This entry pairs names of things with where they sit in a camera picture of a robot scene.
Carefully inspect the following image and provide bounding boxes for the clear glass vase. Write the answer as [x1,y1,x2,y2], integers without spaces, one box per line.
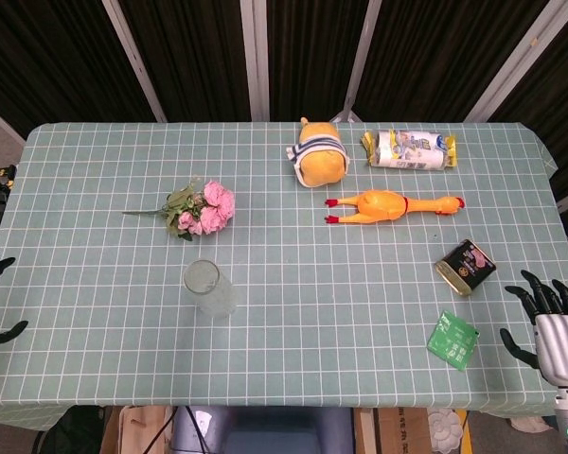
[183,259,240,320]

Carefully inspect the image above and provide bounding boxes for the black luncheon meat can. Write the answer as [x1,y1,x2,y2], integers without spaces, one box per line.
[434,238,497,298]

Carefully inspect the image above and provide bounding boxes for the black bag under table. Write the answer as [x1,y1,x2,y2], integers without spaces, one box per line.
[31,405,110,454]

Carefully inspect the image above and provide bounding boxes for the wooden board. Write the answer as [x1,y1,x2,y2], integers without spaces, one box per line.
[99,405,176,454]

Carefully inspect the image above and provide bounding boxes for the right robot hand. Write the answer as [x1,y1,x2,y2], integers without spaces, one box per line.
[499,270,568,390]

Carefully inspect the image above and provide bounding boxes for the yellow plush toy striped shirt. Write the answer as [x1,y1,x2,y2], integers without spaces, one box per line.
[286,116,351,189]

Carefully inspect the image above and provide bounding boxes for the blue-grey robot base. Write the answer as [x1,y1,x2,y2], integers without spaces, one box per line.
[170,405,356,454]

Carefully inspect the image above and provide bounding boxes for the pink artificial flower bouquet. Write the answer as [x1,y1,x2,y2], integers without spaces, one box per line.
[121,176,237,243]

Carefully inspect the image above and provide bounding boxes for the white and yellow snack bag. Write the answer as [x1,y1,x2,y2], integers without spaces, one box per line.
[361,129,457,170]

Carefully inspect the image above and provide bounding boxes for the green sachet packet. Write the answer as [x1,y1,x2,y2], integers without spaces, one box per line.
[426,309,481,373]

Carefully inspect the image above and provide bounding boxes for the orange rubber chicken toy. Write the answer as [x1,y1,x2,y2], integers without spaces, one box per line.
[324,188,466,226]

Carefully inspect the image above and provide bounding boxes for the green checkered tablecloth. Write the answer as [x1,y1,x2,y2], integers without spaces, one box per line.
[0,121,568,432]

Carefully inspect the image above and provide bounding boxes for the cardboard box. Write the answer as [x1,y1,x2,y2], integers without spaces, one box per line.
[376,407,432,454]

